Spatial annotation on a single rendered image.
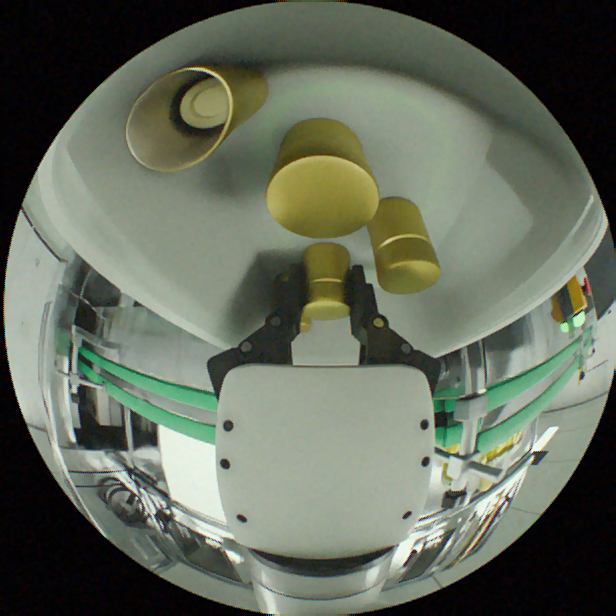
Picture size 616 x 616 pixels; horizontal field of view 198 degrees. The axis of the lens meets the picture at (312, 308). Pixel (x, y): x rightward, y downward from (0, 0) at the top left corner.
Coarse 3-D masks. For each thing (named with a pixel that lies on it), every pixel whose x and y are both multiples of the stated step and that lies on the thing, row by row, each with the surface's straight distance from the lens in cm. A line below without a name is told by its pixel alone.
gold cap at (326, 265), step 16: (304, 256) 14; (320, 256) 13; (336, 256) 14; (304, 272) 14; (320, 272) 13; (336, 272) 13; (304, 288) 13; (320, 288) 12; (336, 288) 12; (304, 304) 12; (320, 304) 12; (336, 304) 12; (352, 304) 13
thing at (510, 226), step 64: (128, 64) 4; (192, 64) 6; (256, 64) 9; (320, 64) 9; (384, 64) 9; (448, 64) 7; (64, 128) 5; (256, 128) 10; (384, 128) 10; (448, 128) 11; (512, 128) 12; (64, 192) 6; (128, 192) 7; (192, 192) 9; (256, 192) 12; (384, 192) 12; (448, 192) 13; (512, 192) 11; (576, 192) 10; (128, 256) 7; (192, 256) 9; (256, 256) 15; (448, 256) 16; (512, 256) 11; (576, 256) 10; (192, 320) 9; (256, 320) 16; (320, 320) 19; (448, 320) 16; (512, 320) 12
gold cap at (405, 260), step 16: (384, 208) 11; (400, 208) 11; (416, 208) 12; (368, 224) 12; (384, 224) 11; (400, 224) 10; (416, 224) 11; (384, 240) 10; (400, 240) 10; (416, 240) 10; (384, 256) 10; (400, 256) 9; (416, 256) 9; (432, 256) 10; (384, 272) 9; (400, 272) 10; (416, 272) 10; (432, 272) 10; (384, 288) 11; (400, 288) 11; (416, 288) 11
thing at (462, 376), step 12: (468, 348) 20; (480, 348) 21; (444, 360) 22; (456, 360) 21; (468, 360) 20; (480, 360) 21; (444, 372) 22; (456, 372) 21; (468, 372) 20; (480, 372) 21; (444, 384) 23; (456, 384) 20; (468, 384) 20; (480, 384) 21; (444, 396) 23; (456, 396) 21; (468, 396) 20
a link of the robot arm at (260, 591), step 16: (256, 592) 15; (272, 592) 12; (368, 592) 13; (272, 608) 15; (288, 608) 14; (304, 608) 13; (320, 608) 13; (336, 608) 13; (352, 608) 14; (368, 608) 15
